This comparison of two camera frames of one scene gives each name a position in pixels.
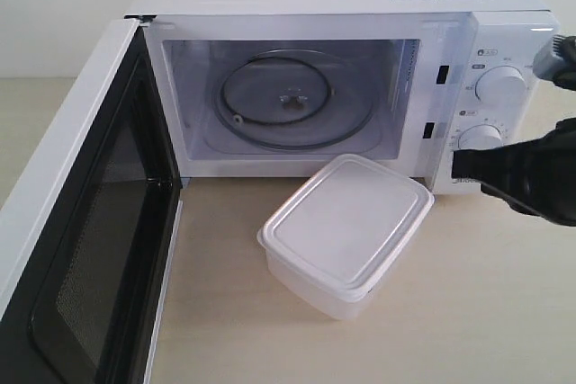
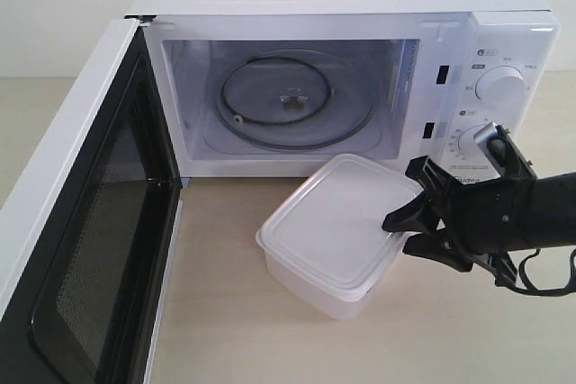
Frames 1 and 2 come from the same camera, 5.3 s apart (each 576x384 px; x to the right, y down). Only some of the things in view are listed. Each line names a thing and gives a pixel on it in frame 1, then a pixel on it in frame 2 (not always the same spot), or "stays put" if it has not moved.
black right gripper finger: [536, 177] to [420, 214]
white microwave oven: [282, 61] stays put
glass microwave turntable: [294, 98] stays put
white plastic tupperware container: [340, 238] stays put
